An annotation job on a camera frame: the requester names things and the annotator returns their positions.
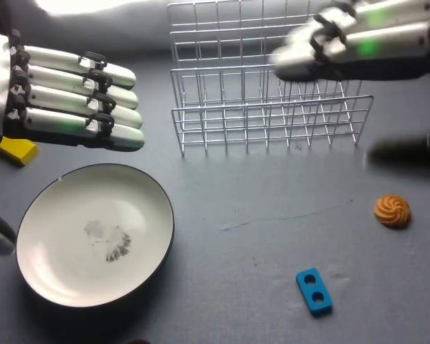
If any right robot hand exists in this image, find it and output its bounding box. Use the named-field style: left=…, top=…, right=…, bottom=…
left=270, top=0, right=430, bottom=166

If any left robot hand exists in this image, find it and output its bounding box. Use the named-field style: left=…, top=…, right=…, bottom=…
left=0, top=30, right=146, bottom=255

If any yellow block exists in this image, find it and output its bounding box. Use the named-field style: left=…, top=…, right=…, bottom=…
left=0, top=138, right=40, bottom=168

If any orange swirl cookie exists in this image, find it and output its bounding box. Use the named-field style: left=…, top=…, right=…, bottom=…
left=374, top=194, right=413, bottom=230

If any blue block with two holes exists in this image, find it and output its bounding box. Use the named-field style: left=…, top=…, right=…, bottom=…
left=295, top=267, right=334, bottom=317

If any silver wire dish rack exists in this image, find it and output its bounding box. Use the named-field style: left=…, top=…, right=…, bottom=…
left=166, top=0, right=376, bottom=158

